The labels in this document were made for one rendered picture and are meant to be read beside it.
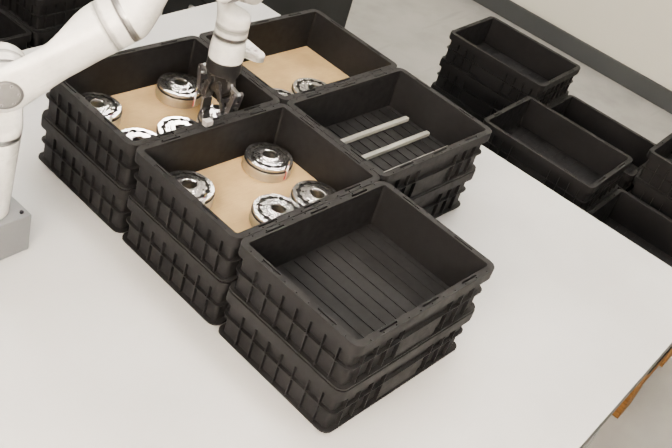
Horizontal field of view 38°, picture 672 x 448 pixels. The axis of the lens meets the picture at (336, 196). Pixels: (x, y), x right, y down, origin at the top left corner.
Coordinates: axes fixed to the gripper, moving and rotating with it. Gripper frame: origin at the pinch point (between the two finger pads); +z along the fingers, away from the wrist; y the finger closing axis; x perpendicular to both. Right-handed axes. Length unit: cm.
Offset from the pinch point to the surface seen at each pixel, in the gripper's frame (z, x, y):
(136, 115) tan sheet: 2.4, -14.5, -7.6
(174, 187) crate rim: -7.2, -29.2, 26.5
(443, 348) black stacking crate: 13, 9, 69
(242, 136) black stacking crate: -2.8, -2.3, 12.9
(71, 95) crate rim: -7.3, -31.9, -6.0
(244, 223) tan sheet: 2.5, -14.4, 31.4
